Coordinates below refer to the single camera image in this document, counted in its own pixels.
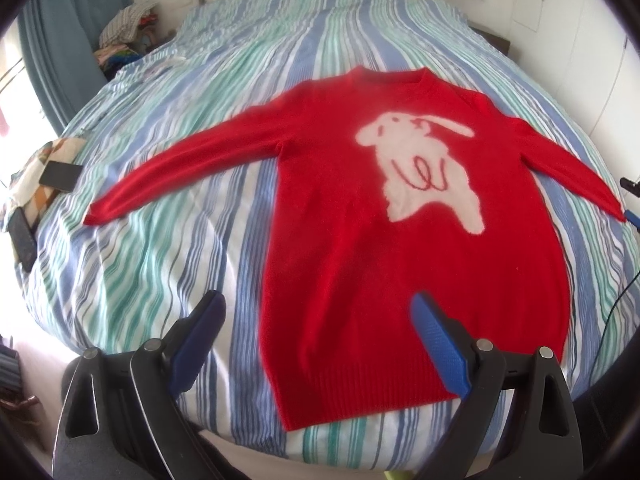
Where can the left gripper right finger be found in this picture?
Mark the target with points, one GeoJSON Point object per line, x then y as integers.
{"type": "Point", "coordinates": [541, 438]}

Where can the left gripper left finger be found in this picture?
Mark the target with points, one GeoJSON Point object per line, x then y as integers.
{"type": "Point", "coordinates": [120, 418]}

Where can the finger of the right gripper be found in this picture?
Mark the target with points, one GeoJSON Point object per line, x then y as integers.
{"type": "Point", "coordinates": [632, 193]}

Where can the red sweater with white rabbit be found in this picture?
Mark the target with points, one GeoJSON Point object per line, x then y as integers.
{"type": "Point", "coordinates": [389, 184]}

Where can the pile of clothes on nightstand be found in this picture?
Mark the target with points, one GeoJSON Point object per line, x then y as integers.
{"type": "Point", "coordinates": [129, 36]}

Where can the white wardrobe doors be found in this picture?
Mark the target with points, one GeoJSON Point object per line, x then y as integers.
{"type": "Point", "coordinates": [580, 53]}

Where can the dark wooden nightstand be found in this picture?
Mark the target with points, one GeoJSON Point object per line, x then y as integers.
{"type": "Point", "coordinates": [499, 43]}

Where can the dark phone with case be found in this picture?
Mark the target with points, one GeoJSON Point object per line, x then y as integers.
{"type": "Point", "coordinates": [23, 239]}

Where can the patchwork patterned cloth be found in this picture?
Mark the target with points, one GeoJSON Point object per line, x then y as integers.
{"type": "Point", "coordinates": [25, 190]}

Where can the black smartphone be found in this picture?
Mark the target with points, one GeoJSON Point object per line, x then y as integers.
{"type": "Point", "coordinates": [62, 176]}

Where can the teal curtain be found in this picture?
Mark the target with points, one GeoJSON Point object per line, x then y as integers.
{"type": "Point", "coordinates": [58, 38]}

